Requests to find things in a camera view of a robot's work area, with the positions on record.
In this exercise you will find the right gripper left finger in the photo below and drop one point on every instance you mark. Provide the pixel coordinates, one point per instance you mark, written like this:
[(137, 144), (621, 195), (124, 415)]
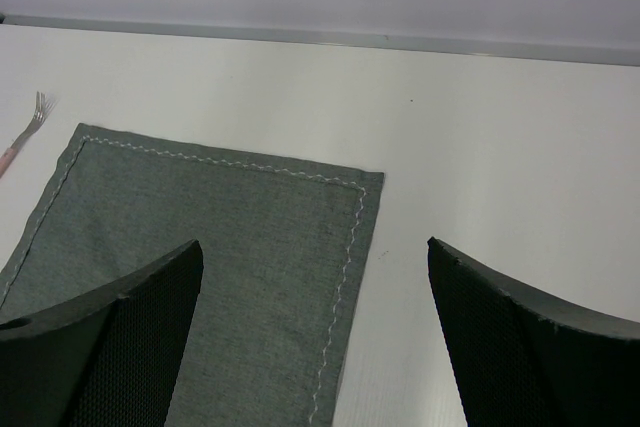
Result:
[(108, 357)]

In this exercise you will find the back aluminium frame bar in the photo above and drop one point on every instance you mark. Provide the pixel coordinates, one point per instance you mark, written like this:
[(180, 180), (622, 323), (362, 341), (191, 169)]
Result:
[(558, 53)]

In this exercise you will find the grey cloth napkin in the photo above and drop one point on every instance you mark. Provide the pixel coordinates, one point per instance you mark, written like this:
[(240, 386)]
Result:
[(284, 241)]

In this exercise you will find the pink handled fork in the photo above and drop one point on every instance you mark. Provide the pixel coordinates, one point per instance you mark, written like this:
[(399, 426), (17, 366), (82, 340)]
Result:
[(44, 105)]

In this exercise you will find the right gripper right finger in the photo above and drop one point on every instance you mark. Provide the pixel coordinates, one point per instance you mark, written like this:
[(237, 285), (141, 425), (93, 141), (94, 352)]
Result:
[(523, 357)]

